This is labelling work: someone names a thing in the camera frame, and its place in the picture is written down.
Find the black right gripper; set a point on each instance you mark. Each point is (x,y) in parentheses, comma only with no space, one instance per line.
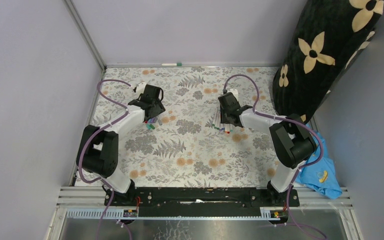
(223,119)

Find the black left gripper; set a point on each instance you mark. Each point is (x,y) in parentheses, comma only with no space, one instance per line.
(159,109)

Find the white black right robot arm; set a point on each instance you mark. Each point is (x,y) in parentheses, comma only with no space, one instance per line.
(293,143)

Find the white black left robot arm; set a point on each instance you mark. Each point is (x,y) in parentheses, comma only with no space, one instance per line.
(98,153)

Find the white marker on ledge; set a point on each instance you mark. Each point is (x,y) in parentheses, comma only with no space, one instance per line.
(177,64)

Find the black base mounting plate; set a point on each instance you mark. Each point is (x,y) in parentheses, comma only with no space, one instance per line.
(210,206)

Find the black floral cushion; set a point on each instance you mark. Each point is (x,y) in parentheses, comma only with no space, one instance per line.
(328,35)

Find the grey slotted cable duct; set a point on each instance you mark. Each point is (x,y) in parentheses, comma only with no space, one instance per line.
(241,213)

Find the aluminium frame rails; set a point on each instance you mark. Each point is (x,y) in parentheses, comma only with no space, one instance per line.
(157,196)

